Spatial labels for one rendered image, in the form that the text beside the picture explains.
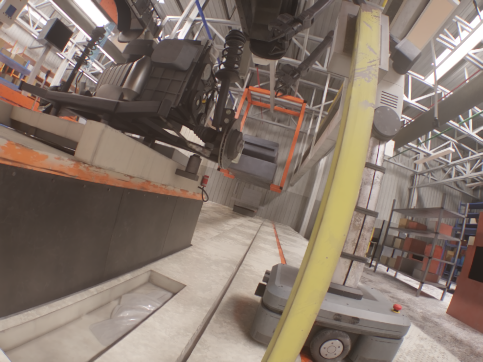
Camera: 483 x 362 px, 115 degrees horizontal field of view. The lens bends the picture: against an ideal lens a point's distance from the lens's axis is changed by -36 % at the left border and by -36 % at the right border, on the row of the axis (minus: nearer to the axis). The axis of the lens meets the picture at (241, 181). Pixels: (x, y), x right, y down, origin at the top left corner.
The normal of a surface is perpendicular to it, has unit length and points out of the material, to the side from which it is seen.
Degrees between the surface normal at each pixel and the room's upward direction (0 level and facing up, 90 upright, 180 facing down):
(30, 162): 90
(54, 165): 90
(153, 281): 90
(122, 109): 90
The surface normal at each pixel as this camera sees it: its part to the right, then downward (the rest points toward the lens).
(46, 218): 0.95, 0.29
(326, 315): -0.18, -0.14
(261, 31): -0.26, 0.40
